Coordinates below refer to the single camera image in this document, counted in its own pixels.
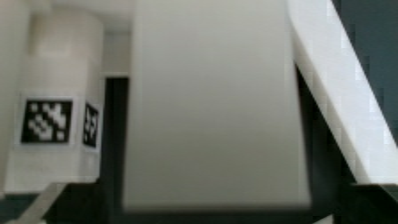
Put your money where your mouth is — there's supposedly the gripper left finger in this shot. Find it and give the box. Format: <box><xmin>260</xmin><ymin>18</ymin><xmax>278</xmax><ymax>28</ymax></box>
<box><xmin>12</xmin><ymin>181</ymin><xmax>115</xmax><ymax>224</ymax></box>

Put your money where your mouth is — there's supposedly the white chair leg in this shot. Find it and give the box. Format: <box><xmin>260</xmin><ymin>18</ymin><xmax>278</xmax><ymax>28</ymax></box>
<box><xmin>4</xmin><ymin>8</ymin><xmax>106</xmax><ymax>194</ymax></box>

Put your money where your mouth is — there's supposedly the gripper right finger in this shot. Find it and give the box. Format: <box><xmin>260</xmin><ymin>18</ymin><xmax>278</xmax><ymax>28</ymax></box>
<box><xmin>333</xmin><ymin>183</ymin><xmax>398</xmax><ymax>224</ymax></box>

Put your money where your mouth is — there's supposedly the white chair back part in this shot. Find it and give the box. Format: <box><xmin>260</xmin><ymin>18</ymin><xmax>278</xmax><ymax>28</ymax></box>
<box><xmin>0</xmin><ymin>0</ymin><xmax>398</xmax><ymax>213</ymax></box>

